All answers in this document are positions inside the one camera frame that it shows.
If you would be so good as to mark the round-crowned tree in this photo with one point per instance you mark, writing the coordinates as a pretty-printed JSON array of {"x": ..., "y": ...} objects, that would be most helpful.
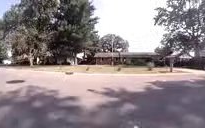
[{"x": 114, "y": 42}]

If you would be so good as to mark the pale kerb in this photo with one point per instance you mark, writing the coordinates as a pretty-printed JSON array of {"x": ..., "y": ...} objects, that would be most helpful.
[{"x": 123, "y": 74}]

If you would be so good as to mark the thin pole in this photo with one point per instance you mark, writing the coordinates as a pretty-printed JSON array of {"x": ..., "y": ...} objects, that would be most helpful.
[{"x": 112, "y": 50}]

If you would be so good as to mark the mailbox on post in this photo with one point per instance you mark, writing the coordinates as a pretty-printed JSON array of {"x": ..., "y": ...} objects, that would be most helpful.
[{"x": 171, "y": 63}]

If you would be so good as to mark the grey asphalt road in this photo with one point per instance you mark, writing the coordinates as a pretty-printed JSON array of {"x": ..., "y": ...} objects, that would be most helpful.
[{"x": 100, "y": 100}]

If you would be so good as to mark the broad dark tree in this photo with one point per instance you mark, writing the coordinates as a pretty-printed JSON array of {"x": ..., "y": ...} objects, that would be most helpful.
[{"x": 190, "y": 30}]

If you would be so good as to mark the small bush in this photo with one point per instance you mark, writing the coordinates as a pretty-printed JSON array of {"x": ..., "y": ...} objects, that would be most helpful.
[{"x": 150, "y": 66}]

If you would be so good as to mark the long brick house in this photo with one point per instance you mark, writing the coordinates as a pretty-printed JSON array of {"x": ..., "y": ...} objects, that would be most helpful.
[{"x": 130, "y": 58}]

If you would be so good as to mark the group of tall trees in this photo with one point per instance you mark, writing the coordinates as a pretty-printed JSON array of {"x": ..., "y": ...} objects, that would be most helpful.
[{"x": 66, "y": 30}]

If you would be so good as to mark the dry grass lawn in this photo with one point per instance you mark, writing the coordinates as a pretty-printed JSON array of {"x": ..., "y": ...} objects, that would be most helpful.
[{"x": 103, "y": 69}]

